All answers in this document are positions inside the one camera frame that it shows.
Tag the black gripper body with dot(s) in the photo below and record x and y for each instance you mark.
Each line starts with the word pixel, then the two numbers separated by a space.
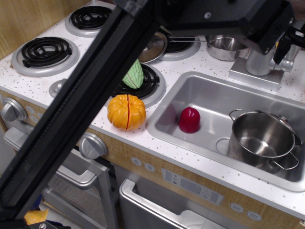
pixel 265 23

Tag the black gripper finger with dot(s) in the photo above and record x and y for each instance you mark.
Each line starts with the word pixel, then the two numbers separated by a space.
pixel 293 36

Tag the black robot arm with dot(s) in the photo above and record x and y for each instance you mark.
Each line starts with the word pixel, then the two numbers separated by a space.
pixel 126 32

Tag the small steel saucepan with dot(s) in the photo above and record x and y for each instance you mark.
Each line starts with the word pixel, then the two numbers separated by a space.
pixel 221 47

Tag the silver toy faucet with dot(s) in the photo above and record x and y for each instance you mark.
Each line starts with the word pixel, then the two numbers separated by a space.
pixel 261 70

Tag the back right stove burner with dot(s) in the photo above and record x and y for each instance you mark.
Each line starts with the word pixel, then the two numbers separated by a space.
pixel 179 48

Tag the stove burner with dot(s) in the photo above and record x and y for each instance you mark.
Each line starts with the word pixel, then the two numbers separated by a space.
pixel 179 48
pixel 46 56
pixel 151 91
pixel 87 21

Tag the steel pot in sink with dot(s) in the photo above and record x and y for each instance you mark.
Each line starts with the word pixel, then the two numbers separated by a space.
pixel 263 140

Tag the steel pot lid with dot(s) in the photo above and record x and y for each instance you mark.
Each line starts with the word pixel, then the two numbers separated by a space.
pixel 154 48

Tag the grey toy sink basin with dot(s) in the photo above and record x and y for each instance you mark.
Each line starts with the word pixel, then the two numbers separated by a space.
pixel 217 102

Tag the red toy pepper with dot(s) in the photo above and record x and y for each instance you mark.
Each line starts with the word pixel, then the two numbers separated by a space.
pixel 189 121

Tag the front right stove burner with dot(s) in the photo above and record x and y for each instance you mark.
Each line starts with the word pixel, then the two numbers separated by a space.
pixel 151 91

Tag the green toy bitter gourd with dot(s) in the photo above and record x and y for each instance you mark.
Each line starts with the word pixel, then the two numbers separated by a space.
pixel 134 77

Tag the orange toy pumpkin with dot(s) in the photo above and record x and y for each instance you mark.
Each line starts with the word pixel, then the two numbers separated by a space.
pixel 126 112

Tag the back left stove burner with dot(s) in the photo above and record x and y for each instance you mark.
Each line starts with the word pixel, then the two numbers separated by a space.
pixel 87 21

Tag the right silver stove knob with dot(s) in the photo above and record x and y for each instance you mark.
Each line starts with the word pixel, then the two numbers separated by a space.
pixel 91 146

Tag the silver stove knob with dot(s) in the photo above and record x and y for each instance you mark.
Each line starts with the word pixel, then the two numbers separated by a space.
pixel 91 146
pixel 12 110

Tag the toy dishwasher door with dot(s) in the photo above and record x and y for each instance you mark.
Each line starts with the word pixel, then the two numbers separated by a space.
pixel 146 205

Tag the silver knob on countertop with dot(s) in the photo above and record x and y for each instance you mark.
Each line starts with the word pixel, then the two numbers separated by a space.
pixel 56 87

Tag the front left stove burner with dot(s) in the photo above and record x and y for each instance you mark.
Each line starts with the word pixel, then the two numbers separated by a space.
pixel 46 56

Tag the toy oven door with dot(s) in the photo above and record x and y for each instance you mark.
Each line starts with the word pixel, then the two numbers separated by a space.
pixel 84 191

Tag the left silver stove knob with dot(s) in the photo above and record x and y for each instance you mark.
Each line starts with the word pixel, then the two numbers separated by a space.
pixel 12 110

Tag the yellow cloth on floor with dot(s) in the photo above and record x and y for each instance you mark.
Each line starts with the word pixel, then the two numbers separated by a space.
pixel 36 216

